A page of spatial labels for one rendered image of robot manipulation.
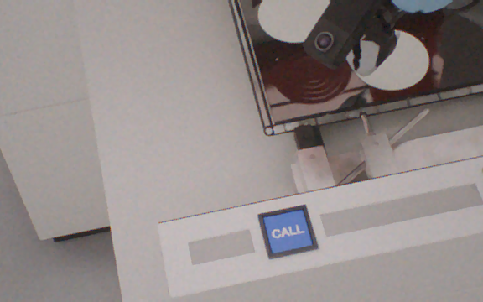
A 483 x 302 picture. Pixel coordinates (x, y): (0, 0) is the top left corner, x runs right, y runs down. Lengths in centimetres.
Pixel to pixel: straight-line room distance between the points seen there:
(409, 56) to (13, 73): 70
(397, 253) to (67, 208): 108
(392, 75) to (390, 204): 23
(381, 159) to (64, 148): 82
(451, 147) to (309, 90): 19
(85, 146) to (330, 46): 88
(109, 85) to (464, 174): 53
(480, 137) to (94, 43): 56
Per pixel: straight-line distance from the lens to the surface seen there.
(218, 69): 145
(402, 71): 135
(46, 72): 176
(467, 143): 132
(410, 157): 130
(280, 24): 139
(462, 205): 118
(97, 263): 225
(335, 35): 115
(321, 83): 133
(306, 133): 127
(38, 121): 186
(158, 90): 144
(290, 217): 115
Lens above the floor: 196
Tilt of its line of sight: 56 degrees down
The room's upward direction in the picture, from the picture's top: 4 degrees counter-clockwise
